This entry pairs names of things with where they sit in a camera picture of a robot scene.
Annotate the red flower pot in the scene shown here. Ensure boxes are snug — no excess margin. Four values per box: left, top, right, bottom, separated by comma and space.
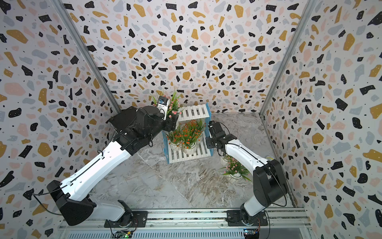
182, 122, 198, 155
189, 119, 205, 141
167, 127, 183, 151

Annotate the blue white slatted rack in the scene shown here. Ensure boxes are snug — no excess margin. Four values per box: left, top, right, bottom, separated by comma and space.
163, 104, 213, 164

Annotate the pink flower pot front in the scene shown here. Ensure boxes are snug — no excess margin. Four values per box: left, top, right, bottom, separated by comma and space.
152, 90, 182, 118

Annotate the pink flower pot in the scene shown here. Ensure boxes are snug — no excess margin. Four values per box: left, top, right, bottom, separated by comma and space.
152, 90, 182, 118
219, 159, 252, 182
220, 155, 235, 166

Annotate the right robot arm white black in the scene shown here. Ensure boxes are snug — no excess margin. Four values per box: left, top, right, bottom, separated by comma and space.
206, 120, 288, 218

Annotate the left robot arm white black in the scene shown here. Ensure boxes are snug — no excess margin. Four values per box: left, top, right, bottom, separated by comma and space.
47, 106, 178, 227

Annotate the black square box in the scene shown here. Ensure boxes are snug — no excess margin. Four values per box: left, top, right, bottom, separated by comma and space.
108, 106, 138, 141

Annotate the pink flower pot back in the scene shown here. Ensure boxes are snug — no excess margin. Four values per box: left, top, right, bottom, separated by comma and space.
220, 155, 235, 166

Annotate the pink flower pot right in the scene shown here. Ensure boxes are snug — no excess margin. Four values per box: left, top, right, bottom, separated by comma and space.
219, 159, 252, 182

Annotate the green circuit board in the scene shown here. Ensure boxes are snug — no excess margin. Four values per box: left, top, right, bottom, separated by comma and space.
114, 231, 133, 239

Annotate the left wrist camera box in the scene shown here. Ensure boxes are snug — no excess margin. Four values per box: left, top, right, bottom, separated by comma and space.
157, 96, 170, 120

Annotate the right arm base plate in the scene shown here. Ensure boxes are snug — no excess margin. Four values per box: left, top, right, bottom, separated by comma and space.
226, 209, 269, 227

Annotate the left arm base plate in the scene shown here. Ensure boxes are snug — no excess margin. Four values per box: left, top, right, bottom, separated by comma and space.
104, 211, 148, 230

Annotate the aluminium rail frame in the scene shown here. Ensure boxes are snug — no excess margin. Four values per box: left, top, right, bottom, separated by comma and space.
54, 208, 315, 239

